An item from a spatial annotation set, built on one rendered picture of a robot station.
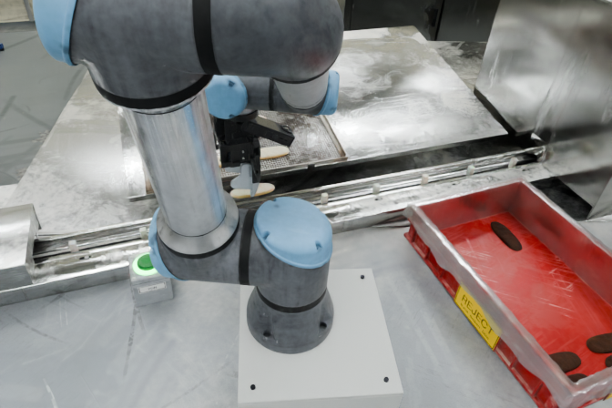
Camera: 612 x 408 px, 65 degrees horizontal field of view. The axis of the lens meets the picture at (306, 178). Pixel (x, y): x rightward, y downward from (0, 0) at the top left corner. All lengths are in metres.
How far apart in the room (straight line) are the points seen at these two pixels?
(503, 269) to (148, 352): 0.75
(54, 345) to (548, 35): 1.31
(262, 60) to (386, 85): 1.16
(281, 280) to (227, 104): 0.29
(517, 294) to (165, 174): 0.80
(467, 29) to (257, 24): 3.02
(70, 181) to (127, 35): 0.98
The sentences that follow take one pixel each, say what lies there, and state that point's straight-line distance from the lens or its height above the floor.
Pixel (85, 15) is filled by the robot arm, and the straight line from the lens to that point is 0.41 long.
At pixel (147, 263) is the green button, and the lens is 0.97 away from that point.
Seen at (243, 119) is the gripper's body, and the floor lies 1.13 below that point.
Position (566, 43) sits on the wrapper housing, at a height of 1.18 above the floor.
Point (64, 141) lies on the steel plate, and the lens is 1.53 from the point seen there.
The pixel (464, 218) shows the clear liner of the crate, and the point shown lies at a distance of 1.22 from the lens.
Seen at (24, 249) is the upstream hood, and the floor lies 0.92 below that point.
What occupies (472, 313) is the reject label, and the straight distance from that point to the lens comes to 1.01.
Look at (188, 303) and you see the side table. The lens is 1.01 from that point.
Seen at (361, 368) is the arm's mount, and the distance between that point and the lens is 0.84.
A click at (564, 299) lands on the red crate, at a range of 1.16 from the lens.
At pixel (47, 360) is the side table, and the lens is 1.00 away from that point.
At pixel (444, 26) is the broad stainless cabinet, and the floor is 0.57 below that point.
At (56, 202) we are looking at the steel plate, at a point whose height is 0.82.
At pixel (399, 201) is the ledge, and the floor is 0.86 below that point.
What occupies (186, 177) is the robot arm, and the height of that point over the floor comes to 1.27.
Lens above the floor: 1.61
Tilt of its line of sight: 38 degrees down
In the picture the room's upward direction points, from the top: 4 degrees clockwise
